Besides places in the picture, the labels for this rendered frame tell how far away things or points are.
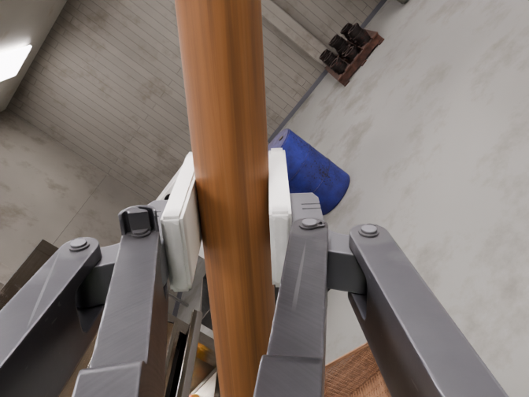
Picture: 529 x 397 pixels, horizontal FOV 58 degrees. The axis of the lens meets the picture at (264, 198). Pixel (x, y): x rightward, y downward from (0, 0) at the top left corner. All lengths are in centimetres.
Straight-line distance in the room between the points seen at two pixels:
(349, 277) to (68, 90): 984
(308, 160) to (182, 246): 482
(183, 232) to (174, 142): 954
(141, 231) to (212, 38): 7
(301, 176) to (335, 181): 39
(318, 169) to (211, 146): 484
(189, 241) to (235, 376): 8
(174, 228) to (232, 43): 6
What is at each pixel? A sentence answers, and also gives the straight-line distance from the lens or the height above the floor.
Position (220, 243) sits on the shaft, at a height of 195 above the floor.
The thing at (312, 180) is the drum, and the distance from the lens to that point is 499.
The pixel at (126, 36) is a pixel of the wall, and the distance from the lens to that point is 945.
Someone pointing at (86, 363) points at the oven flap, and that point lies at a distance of 179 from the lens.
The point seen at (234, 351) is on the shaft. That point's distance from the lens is 22.
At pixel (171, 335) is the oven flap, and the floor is 147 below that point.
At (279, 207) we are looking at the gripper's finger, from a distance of 16.
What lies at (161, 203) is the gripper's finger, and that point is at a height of 198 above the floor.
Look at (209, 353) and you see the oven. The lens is 223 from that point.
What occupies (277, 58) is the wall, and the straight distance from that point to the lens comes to 920.
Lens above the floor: 200
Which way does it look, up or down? 15 degrees down
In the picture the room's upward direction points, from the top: 55 degrees counter-clockwise
